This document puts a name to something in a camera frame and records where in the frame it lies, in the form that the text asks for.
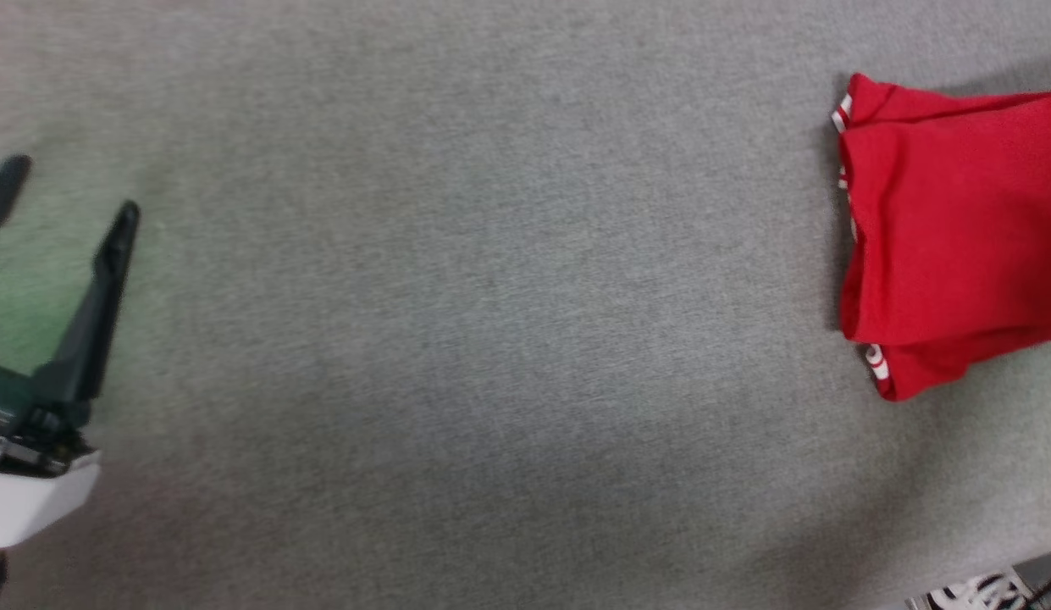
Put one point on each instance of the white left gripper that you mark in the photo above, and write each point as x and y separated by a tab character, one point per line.
30	474

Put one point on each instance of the red white sports jersey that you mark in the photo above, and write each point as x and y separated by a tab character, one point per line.
957	220

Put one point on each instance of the black white striped shoe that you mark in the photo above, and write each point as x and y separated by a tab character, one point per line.
978	593

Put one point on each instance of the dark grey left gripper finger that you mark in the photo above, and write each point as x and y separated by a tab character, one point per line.
4	191

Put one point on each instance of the grey fabric sofa cushion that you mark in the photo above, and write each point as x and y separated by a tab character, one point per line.
491	339

